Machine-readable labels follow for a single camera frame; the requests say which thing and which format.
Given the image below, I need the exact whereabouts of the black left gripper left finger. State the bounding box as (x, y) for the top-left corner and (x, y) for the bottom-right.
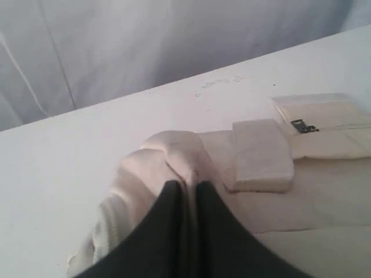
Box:
(78, 181), (183, 277)

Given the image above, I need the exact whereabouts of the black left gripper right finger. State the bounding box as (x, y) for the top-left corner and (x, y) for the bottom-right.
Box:
(196, 181), (309, 278)

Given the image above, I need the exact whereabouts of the cream canvas duffel bag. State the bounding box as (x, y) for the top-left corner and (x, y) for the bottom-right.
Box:
(67, 94), (370, 277)

